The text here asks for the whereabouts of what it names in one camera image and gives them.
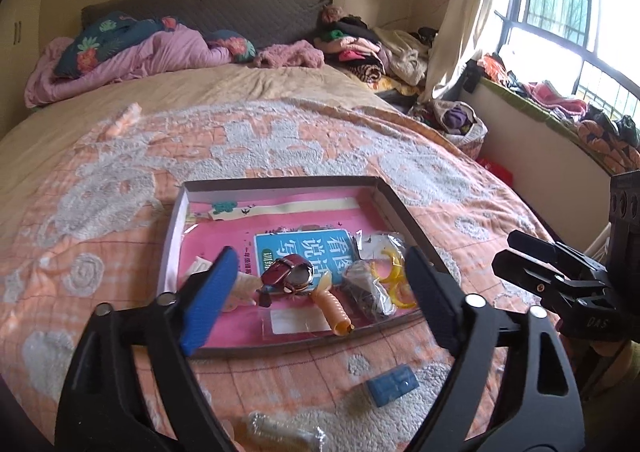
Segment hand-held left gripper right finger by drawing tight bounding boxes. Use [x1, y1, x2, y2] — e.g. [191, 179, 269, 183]
[404, 246, 586, 452]

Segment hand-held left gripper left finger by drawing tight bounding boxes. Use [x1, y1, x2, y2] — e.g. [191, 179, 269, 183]
[54, 246, 241, 452]

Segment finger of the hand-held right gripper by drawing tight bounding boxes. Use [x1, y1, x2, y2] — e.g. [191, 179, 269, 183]
[507, 231, 608, 278]
[492, 251, 591, 315]

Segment clear bag with yellow hoops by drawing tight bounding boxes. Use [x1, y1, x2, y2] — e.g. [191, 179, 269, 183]
[370, 245, 418, 310]

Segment clear bag with dark beads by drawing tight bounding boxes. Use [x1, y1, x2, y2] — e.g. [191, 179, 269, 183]
[342, 259, 401, 323]

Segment red strap wristwatch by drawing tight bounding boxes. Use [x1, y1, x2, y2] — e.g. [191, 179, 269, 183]
[256, 253, 321, 308]

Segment clear bag with earrings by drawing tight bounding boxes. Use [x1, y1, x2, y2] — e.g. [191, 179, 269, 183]
[352, 229, 406, 263]

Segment shallow cardboard box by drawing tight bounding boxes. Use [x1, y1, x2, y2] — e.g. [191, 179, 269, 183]
[157, 175, 453, 359]

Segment person's right forearm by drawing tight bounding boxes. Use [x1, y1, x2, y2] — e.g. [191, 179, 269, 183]
[580, 339, 640, 403]

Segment cream hair claw clip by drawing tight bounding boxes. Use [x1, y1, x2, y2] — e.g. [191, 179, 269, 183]
[220, 272, 261, 310]

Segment small blue box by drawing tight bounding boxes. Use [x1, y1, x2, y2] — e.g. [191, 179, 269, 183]
[365, 364, 420, 407]

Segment red bag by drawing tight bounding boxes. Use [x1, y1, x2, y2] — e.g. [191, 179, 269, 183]
[477, 157, 515, 188]

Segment orange plastic toy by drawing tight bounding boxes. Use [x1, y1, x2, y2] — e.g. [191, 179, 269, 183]
[309, 271, 357, 337]

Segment pink book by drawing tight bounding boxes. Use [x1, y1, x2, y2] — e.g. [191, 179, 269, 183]
[175, 187, 426, 348]

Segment clothes on window sill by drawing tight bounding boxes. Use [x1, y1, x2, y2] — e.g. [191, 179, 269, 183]
[475, 52, 640, 173]

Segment basket of clothes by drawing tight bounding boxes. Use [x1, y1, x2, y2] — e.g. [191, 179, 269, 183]
[407, 100, 488, 158]

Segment black pouch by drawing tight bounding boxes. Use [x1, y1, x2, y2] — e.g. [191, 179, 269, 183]
[460, 60, 483, 93]

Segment beige bed sheet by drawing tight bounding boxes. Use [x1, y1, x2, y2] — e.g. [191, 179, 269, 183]
[0, 63, 401, 143]

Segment purple quilt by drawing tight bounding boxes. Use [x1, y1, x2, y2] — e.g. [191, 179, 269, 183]
[25, 27, 261, 108]

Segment pink fuzzy garment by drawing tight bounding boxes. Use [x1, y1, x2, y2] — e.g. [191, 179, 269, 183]
[254, 41, 327, 69]

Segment pile of folded clothes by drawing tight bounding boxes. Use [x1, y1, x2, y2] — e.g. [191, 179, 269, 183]
[314, 6, 436, 88]

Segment cream curtain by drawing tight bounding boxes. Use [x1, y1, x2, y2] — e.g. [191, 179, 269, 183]
[417, 0, 523, 103]

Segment teal floral pillow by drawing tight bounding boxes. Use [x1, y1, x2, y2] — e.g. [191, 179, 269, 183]
[54, 12, 258, 80]

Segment grey padded headboard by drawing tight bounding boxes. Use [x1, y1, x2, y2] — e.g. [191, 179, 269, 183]
[81, 0, 335, 50]

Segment cream wardrobe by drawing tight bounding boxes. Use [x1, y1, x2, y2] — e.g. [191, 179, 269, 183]
[0, 0, 56, 133]

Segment clear bag with silver chain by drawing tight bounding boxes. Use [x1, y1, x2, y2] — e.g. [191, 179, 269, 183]
[247, 411, 328, 452]

